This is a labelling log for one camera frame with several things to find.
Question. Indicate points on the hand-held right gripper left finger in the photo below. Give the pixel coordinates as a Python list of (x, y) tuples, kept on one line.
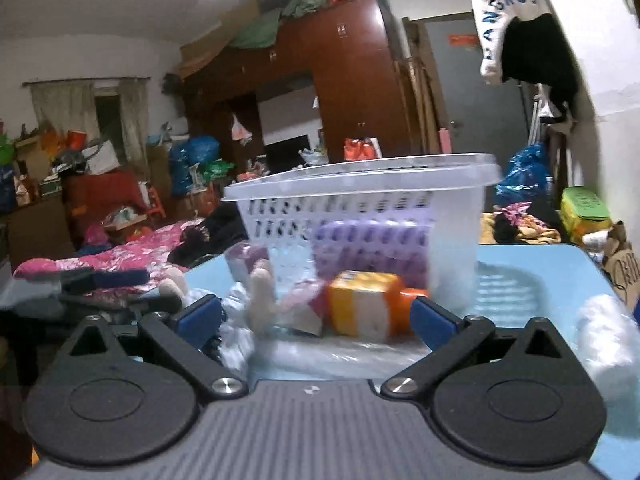
[(199, 319)]

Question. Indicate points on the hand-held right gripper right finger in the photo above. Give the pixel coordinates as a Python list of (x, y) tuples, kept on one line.
[(433, 322)]

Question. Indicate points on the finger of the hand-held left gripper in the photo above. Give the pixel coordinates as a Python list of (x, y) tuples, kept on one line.
[(117, 278)]

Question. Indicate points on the orange and white box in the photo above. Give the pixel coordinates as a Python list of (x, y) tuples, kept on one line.
[(365, 305)]

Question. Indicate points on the clear plastic basket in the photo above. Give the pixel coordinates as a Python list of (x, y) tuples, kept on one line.
[(450, 220)]

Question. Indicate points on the pink floral blanket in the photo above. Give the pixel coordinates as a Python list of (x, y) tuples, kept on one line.
[(125, 255)]

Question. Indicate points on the pink and pale toy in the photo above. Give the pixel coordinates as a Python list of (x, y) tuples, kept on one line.
[(280, 305)]

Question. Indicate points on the red cloth-covered chair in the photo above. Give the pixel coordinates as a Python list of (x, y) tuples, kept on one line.
[(102, 195)]

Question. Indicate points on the purple patterned packet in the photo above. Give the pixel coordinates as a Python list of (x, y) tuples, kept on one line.
[(370, 245)]

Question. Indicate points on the clear plastic wrap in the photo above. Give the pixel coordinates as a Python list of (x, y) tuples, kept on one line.
[(320, 355)]

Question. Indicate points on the blue plastic bag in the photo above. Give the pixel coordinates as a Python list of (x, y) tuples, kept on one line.
[(192, 160), (525, 172)]

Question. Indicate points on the white plastic bag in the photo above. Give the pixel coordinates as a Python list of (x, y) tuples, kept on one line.
[(607, 345)]

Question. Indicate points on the pale window curtain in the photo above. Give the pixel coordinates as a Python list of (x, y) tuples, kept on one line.
[(65, 110)]

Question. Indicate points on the black television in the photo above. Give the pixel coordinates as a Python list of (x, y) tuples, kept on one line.
[(286, 152)]

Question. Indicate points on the yellow-green box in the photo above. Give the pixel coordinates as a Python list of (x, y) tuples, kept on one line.
[(585, 210)]

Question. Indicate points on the red bag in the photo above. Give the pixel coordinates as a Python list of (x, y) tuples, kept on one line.
[(357, 149)]

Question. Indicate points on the brown cardboard piece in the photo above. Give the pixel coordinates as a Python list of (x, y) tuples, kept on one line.
[(622, 265)]

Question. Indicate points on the grey door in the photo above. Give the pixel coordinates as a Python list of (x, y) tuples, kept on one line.
[(475, 90)]

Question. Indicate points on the brown wooden wardrobe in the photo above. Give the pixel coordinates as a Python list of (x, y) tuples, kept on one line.
[(345, 75)]

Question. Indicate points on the green cloth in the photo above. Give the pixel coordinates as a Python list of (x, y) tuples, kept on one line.
[(260, 27)]

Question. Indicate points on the white and black hanging garment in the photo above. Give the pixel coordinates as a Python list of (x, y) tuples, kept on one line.
[(530, 45)]

